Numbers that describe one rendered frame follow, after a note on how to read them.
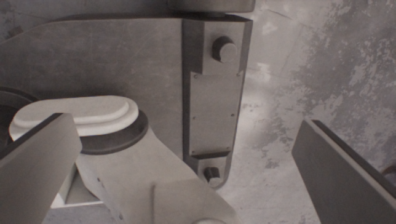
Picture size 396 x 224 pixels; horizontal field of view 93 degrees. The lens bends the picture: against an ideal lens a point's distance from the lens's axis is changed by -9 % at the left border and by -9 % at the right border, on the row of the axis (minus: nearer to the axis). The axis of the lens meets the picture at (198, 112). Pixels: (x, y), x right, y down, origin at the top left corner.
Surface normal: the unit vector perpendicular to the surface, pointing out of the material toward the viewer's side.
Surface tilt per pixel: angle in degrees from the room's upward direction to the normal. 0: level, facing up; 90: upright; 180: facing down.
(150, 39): 0
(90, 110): 90
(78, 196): 90
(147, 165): 90
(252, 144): 0
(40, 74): 0
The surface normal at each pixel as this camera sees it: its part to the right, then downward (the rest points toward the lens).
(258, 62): 0.20, 0.51
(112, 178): 0.04, -0.86
